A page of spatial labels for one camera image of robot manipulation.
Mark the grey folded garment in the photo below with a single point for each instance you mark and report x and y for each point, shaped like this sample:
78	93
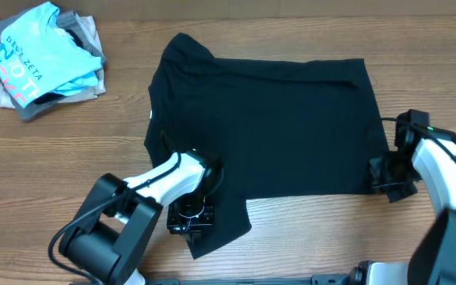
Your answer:
70	22

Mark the black t-shirt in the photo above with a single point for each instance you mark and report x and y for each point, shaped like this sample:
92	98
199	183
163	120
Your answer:
277	128

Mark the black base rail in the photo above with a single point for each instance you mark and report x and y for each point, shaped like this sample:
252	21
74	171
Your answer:
335	279

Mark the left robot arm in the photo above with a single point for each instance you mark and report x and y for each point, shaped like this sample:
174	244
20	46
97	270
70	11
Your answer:
109	234

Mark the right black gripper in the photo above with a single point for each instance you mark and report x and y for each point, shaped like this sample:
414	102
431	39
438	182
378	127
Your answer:
376	174

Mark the beige folded garment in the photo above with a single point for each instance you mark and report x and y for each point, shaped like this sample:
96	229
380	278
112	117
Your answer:
88	94

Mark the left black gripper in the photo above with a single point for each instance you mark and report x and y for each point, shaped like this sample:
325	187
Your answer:
176	225

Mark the light blue printed t-shirt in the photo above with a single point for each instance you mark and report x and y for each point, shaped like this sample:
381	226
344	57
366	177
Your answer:
39	57

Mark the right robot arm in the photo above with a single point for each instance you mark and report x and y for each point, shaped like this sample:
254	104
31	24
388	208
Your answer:
428	154

